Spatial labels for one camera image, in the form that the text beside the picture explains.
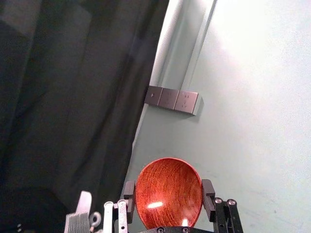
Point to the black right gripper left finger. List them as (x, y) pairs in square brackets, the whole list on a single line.
[(129, 194)]

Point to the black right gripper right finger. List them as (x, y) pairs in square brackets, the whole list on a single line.
[(208, 194)]

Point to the red wooden spoon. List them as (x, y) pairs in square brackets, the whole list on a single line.
[(168, 194)]

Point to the grey ribbed metal block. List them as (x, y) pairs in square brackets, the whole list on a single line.
[(79, 218)]

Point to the black cloth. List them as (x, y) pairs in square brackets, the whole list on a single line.
[(68, 97)]

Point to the grey wall socket panel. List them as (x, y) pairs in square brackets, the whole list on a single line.
[(171, 99)]

